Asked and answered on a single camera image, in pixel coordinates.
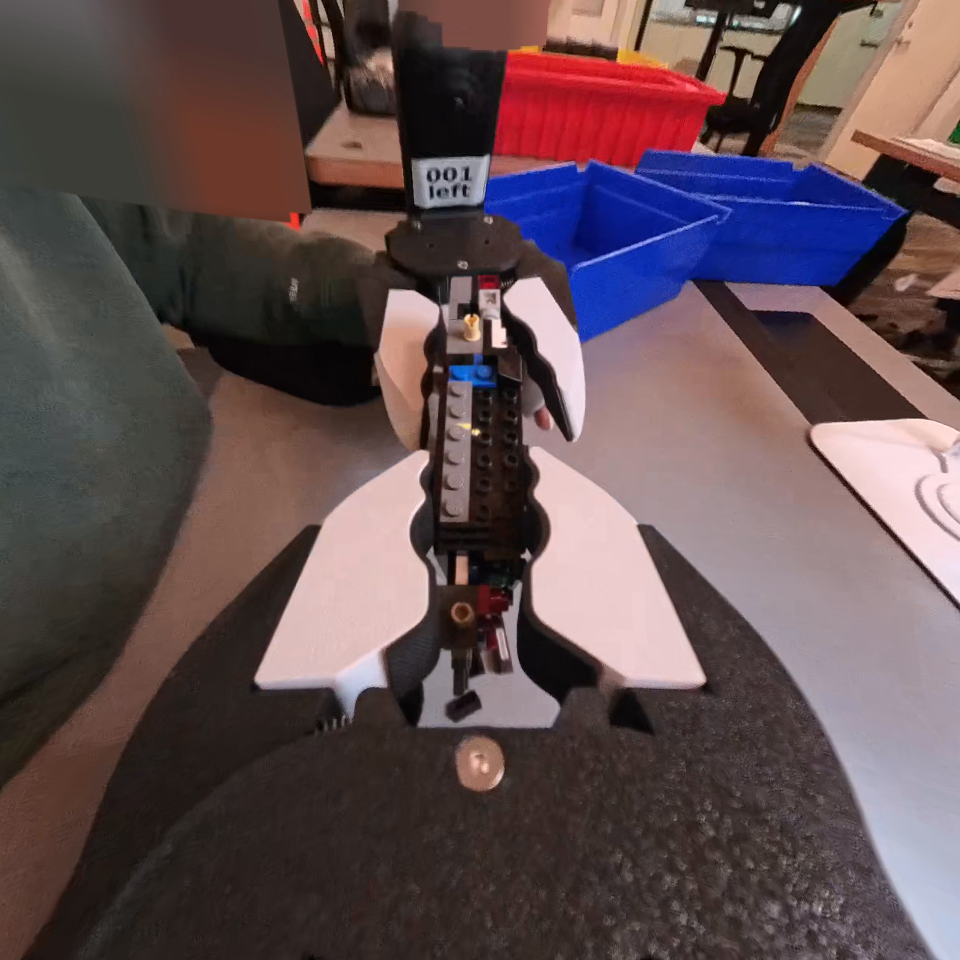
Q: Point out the white book stand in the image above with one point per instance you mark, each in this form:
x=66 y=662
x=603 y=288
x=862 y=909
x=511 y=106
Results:
x=877 y=480

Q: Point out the yellow plastic bin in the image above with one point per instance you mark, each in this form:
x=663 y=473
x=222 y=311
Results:
x=637 y=58

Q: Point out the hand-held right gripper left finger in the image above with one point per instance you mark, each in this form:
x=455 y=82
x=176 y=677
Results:
x=345 y=592

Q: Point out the black office chair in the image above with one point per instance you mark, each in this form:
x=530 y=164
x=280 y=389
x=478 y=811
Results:
x=757 y=82

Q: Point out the red plastic bin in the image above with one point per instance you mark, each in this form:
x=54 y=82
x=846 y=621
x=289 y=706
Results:
x=600 y=112

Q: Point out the black lego slope piece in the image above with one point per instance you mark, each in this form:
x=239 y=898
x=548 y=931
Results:
x=463 y=706

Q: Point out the wooden top background desk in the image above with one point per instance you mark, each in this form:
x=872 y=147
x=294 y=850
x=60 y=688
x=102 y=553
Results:
x=900 y=146

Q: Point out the person's green sweater torso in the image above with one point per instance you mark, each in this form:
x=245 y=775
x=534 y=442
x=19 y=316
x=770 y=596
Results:
x=75 y=450

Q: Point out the lego car model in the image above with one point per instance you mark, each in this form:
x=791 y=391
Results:
x=480 y=465

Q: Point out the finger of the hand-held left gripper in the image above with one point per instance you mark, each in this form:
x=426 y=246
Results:
x=551 y=337
x=401 y=352

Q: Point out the blue plastic bin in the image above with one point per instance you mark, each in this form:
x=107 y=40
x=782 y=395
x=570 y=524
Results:
x=795 y=225
x=622 y=247

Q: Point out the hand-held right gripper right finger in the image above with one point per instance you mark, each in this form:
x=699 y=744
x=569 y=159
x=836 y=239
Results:
x=607 y=600

